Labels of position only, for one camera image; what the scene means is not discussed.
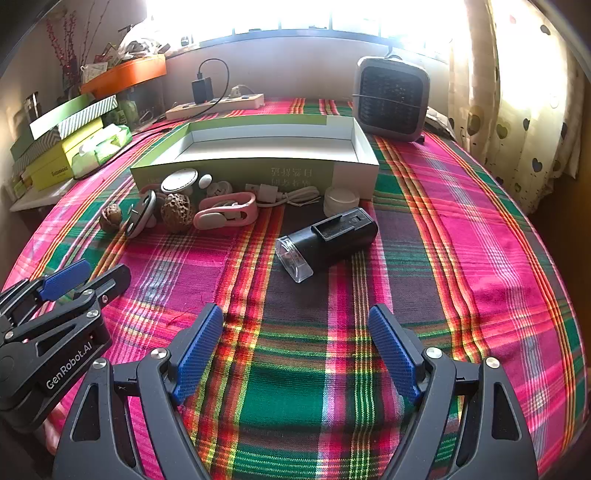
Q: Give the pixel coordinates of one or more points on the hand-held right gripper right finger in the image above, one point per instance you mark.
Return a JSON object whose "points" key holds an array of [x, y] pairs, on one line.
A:
{"points": [[392, 350]]}

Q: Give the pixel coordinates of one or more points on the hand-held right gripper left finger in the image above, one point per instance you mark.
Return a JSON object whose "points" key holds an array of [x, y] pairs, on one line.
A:
{"points": [[201, 355]]}

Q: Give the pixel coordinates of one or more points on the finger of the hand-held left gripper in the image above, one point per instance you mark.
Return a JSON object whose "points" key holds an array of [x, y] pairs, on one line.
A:
{"points": [[64, 277], [108, 281]]}

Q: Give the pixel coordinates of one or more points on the small brown walnut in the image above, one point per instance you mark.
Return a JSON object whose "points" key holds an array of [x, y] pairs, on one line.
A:
{"points": [[111, 216]]}

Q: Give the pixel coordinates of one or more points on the dark grey round lid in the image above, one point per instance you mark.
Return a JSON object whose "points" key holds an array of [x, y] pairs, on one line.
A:
{"points": [[143, 210]]}

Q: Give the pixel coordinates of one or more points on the large brown walnut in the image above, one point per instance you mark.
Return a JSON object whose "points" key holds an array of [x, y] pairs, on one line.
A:
{"points": [[176, 210]]}

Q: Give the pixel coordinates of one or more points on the pink ear-hook headphone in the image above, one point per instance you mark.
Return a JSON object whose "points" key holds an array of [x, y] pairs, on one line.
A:
{"points": [[221, 214], [146, 189]]}

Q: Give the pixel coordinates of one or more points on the white round lamp green base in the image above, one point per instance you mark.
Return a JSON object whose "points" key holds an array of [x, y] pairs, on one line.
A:
{"points": [[180, 182]]}

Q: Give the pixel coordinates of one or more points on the black flashlight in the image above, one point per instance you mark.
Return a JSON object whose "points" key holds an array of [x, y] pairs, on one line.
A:
{"points": [[337, 235]]}

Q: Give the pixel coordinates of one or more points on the small white round jar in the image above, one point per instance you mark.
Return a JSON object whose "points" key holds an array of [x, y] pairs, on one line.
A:
{"points": [[341, 198]]}

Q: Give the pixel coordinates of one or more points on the green and white cardboard box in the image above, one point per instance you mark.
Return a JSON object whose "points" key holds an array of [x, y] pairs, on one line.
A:
{"points": [[277, 143]]}

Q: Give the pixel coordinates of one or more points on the plaid tablecloth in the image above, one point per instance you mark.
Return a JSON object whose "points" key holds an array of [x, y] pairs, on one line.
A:
{"points": [[323, 369]]}

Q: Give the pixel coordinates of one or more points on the white side table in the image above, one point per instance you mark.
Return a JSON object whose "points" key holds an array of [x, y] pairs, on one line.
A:
{"points": [[37, 198]]}

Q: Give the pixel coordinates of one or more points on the yellow-green box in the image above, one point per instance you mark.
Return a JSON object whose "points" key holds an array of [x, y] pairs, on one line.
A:
{"points": [[51, 168]]}

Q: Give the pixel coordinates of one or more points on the green tissue pack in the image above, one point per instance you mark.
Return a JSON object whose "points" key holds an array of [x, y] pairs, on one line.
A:
{"points": [[101, 150]]}

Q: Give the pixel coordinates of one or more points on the green white striped box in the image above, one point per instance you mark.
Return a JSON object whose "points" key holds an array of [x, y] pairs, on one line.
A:
{"points": [[87, 117]]}

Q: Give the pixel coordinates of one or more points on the green box lid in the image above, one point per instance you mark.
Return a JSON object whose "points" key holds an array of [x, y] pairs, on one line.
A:
{"points": [[55, 115]]}

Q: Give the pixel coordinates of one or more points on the pale green jar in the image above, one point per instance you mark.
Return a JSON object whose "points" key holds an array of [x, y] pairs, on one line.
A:
{"points": [[128, 113]]}

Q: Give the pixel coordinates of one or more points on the orange tray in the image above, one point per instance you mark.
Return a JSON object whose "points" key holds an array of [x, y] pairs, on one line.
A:
{"points": [[124, 76]]}

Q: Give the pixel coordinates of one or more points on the beige power strip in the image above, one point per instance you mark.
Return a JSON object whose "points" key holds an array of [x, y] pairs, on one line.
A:
{"points": [[217, 106]]}

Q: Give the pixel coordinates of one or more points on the black charger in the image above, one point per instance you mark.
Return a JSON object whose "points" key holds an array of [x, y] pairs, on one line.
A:
{"points": [[202, 90]]}

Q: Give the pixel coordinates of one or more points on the beige plug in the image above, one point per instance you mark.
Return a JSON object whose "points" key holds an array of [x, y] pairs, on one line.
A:
{"points": [[236, 91]]}

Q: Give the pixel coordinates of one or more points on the red flower branches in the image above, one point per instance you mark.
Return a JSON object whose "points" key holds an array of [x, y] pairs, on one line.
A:
{"points": [[64, 41]]}

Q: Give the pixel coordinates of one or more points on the white plastic bag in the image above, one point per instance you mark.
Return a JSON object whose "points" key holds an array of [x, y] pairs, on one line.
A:
{"points": [[138, 39]]}

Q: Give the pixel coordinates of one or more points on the grey space heater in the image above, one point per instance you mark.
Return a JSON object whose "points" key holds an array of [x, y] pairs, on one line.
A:
{"points": [[392, 101]]}

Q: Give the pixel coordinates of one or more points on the cream curtain with hearts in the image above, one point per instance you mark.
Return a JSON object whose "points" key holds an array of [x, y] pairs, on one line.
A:
{"points": [[512, 115]]}

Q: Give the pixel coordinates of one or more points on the black window hook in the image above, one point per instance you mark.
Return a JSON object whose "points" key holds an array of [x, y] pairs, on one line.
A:
{"points": [[396, 53]]}

